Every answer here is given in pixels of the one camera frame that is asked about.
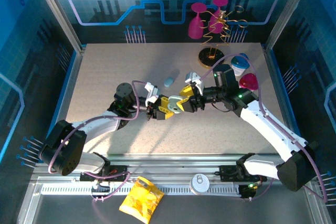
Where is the light blue earbud charging case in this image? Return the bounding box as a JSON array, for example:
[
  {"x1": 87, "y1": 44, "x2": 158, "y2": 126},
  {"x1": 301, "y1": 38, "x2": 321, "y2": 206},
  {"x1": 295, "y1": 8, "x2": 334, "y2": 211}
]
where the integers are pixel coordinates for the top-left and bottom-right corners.
[{"x1": 163, "y1": 76, "x2": 176, "y2": 88}]

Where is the pink-lid white yogurt cup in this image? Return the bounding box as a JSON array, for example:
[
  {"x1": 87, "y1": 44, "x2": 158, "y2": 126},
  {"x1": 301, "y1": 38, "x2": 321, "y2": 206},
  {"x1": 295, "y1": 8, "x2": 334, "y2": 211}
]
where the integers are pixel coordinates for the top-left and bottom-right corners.
[{"x1": 238, "y1": 73, "x2": 259, "y2": 91}]

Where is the blue-lid white yogurt cup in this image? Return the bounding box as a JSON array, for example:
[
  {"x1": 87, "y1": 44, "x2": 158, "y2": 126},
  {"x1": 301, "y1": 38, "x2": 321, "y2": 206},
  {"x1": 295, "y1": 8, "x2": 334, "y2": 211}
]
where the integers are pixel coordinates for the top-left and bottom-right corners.
[{"x1": 230, "y1": 52, "x2": 250, "y2": 77}]

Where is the pink plastic goblet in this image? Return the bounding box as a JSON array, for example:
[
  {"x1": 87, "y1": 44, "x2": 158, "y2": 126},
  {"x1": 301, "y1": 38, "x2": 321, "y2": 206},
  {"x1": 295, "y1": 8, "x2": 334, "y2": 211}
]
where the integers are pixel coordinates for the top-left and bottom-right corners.
[
  {"x1": 187, "y1": 2, "x2": 208, "y2": 39},
  {"x1": 208, "y1": 0, "x2": 228, "y2": 35}
]

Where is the silver tin can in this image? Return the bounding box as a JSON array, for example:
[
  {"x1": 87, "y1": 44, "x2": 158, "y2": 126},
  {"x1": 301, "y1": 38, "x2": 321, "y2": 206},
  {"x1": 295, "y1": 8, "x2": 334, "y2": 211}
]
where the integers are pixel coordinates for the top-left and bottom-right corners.
[{"x1": 189, "y1": 173, "x2": 211, "y2": 195}]

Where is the yellow snack bag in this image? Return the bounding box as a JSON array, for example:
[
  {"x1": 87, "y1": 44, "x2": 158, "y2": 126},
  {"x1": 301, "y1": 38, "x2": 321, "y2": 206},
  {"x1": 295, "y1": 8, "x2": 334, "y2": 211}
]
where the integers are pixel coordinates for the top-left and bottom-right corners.
[{"x1": 119, "y1": 176, "x2": 165, "y2": 224}]

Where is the small black control board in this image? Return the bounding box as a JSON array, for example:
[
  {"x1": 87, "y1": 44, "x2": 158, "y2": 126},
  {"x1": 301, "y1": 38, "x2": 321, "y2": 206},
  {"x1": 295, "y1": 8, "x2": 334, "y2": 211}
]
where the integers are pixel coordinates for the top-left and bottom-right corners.
[{"x1": 239, "y1": 182, "x2": 260, "y2": 199}]

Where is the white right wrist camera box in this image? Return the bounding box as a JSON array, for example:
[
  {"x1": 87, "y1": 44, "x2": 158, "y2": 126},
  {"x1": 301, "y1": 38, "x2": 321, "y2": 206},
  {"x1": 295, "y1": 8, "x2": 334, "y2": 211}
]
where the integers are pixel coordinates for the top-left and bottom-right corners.
[{"x1": 185, "y1": 71, "x2": 204, "y2": 95}]

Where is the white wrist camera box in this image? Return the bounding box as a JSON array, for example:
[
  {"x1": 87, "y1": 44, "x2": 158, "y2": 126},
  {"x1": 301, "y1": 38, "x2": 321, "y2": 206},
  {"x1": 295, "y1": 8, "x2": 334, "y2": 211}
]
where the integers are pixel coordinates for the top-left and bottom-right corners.
[
  {"x1": 185, "y1": 71, "x2": 204, "y2": 95},
  {"x1": 144, "y1": 82, "x2": 161, "y2": 104}
]

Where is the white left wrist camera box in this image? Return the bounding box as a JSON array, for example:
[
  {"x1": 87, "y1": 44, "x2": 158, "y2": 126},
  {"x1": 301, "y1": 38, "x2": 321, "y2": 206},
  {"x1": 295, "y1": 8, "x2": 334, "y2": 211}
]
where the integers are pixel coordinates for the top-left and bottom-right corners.
[{"x1": 144, "y1": 82, "x2": 161, "y2": 104}]

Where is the gold wire jewelry stand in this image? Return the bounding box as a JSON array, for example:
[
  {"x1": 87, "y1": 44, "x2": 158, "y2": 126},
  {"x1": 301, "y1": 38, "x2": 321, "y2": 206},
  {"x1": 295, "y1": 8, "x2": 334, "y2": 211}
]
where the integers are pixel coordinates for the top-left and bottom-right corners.
[{"x1": 197, "y1": 5, "x2": 249, "y2": 70}]

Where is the aluminium mounting rail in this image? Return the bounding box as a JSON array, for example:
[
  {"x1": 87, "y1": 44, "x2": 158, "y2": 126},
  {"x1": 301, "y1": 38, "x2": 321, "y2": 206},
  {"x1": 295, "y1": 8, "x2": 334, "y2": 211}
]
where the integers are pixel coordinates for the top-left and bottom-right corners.
[{"x1": 33, "y1": 154, "x2": 316, "y2": 183}]

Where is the white slotted cable duct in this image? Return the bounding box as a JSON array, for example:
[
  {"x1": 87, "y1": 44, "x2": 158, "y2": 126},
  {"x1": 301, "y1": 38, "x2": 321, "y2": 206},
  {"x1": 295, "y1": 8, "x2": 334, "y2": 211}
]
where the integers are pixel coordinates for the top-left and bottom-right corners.
[{"x1": 40, "y1": 185, "x2": 241, "y2": 196}]

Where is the aluminium frame post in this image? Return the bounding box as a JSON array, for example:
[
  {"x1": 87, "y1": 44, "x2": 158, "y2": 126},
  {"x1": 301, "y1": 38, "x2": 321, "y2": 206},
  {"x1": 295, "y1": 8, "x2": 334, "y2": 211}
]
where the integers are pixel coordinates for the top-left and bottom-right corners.
[
  {"x1": 29, "y1": 0, "x2": 86, "y2": 53},
  {"x1": 263, "y1": 0, "x2": 317, "y2": 51}
]

